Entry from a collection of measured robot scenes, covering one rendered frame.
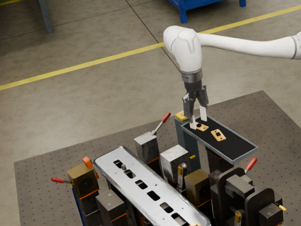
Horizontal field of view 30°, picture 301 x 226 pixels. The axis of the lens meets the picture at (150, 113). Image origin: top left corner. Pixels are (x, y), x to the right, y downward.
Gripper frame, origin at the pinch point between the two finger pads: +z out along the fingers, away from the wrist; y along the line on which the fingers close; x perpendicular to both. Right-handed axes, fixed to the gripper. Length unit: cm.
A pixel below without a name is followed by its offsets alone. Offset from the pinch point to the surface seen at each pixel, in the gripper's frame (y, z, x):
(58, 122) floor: -65, 120, -237
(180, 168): 21.7, 10.5, 7.0
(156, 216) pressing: 42.3, 20.2, 10.3
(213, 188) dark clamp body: 22.5, 12.2, 25.4
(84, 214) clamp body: 49, 37, -34
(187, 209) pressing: 31.5, 20.2, 18.2
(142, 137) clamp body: 10.6, 14.2, -28.0
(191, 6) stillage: -288, 102, -270
